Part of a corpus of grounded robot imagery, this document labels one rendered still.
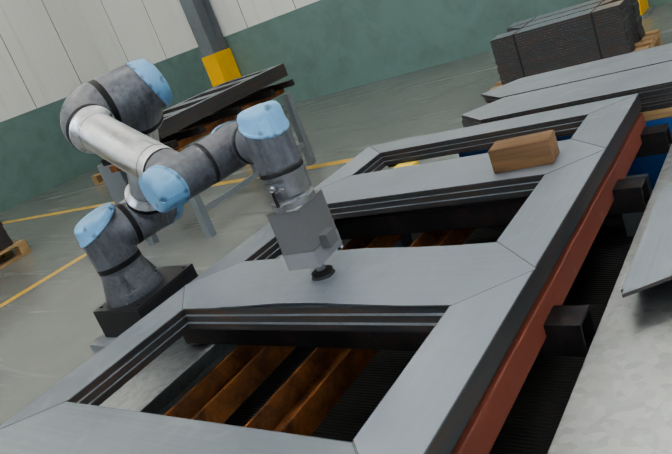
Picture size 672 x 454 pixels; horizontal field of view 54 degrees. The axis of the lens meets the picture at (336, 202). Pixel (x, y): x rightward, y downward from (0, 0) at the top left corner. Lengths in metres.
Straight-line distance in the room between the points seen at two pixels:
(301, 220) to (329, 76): 8.90
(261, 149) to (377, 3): 8.23
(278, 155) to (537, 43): 4.61
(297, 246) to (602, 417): 0.52
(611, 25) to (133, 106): 4.39
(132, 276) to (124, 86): 0.53
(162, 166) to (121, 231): 0.66
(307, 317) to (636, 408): 0.49
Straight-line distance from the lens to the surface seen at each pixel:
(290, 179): 1.05
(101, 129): 1.28
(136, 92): 1.42
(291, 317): 1.09
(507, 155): 1.34
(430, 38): 8.97
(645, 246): 1.08
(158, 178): 1.06
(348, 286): 1.06
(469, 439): 0.77
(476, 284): 0.95
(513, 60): 5.63
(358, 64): 9.59
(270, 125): 1.03
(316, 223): 1.08
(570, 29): 5.46
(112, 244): 1.72
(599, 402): 0.86
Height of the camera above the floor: 1.28
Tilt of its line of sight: 16 degrees down
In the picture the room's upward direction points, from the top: 21 degrees counter-clockwise
